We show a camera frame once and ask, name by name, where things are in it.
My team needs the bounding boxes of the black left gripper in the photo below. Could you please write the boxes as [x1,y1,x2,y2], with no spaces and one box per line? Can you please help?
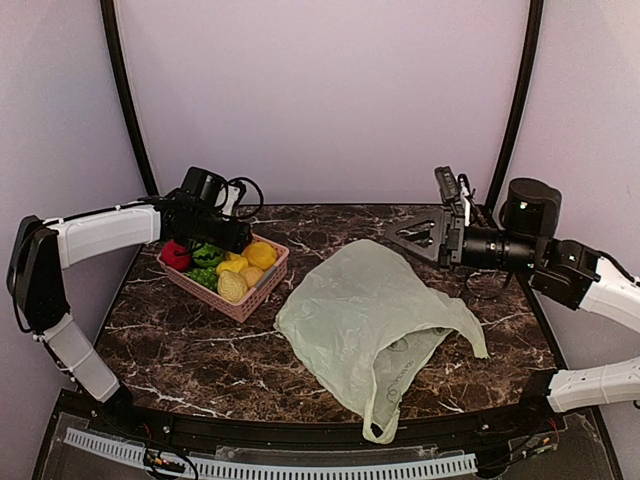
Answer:
[191,207,251,253]

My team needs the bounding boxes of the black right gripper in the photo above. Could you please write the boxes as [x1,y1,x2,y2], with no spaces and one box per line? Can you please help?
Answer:
[386,206,541,273]

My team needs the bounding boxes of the red fruit from bag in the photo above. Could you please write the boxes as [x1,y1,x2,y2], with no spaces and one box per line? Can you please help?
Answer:
[160,240,192,272]

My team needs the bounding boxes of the light green plastic bag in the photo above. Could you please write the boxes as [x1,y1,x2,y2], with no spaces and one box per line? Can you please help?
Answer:
[274,240,488,444]

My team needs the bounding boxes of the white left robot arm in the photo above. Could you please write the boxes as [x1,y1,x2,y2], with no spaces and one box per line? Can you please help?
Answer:
[6,167,253,436]

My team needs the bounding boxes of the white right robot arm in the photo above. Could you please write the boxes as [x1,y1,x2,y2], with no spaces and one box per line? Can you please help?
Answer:
[386,167,639,434]

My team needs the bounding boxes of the yellow toy bananas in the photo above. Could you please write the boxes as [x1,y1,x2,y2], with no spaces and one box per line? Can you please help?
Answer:
[216,252,249,275]

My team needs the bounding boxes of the green toy watermelon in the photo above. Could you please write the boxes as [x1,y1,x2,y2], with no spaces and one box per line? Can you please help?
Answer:
[192,244,225,268]

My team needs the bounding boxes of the yellow toy lemon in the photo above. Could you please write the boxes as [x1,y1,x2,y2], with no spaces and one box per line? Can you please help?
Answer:
[242,241,278,271]

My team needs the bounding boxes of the green toy vegetable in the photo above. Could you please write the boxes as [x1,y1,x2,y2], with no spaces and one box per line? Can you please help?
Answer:
[184,267,219,292]

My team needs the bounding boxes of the pink plastic basket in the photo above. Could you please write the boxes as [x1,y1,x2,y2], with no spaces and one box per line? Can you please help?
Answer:
[155,232,291,324]

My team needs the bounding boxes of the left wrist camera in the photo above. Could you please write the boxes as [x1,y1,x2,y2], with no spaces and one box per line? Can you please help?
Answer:
[217,176,264,220]

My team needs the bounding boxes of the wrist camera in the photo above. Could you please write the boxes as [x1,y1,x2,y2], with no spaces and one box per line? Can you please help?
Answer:
[434,166,474,226]
[217,176,264,220]

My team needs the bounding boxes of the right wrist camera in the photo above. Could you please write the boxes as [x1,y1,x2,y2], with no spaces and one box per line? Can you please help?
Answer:
[434,166,474,226]

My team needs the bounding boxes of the black front rail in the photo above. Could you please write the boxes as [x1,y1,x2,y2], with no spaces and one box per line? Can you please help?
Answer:
[87,406,566,458]

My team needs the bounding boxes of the white slotted cable duct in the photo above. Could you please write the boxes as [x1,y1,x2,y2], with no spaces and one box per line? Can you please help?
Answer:
[63,427,478,479]

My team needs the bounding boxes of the right black frame post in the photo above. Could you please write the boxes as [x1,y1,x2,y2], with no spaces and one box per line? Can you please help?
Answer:
[484,0,544,213]

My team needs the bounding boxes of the black frame post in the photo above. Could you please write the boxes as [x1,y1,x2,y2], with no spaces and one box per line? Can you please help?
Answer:
[484,0,544,213]
[99,0,159,196]

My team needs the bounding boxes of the left black frame post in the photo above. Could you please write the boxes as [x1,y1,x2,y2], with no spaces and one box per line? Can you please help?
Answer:
[99,0,159,196]

